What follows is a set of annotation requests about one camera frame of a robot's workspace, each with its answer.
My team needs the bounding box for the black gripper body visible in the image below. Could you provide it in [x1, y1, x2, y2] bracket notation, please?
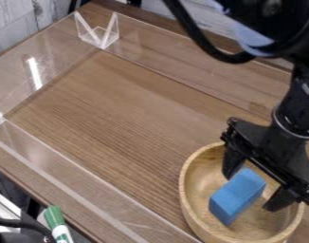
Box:
[220, 107, 309, 204]

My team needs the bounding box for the blue rectangular block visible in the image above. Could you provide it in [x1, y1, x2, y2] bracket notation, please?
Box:
[208, 168, 267, 226]

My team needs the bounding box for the clear acrylic tray wall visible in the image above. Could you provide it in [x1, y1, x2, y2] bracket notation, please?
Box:
[0, 117, 200, 243]

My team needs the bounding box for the brown wooden bowl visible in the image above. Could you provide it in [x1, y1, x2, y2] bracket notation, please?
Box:
[179, 142, 304, 243]

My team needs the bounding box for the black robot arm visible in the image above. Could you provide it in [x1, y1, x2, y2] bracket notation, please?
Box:
[163, 0, 309, 212]

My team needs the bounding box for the green and white marker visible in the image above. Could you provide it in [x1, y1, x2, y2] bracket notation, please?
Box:
[43, 205, 75, 243]

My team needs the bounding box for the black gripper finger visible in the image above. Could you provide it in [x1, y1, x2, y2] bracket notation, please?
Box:
[221, 144, 247, 179]
[264, 187, 305, 213]

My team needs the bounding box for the black cable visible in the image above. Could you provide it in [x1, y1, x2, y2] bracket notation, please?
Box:
[0, 217, 58, 243]

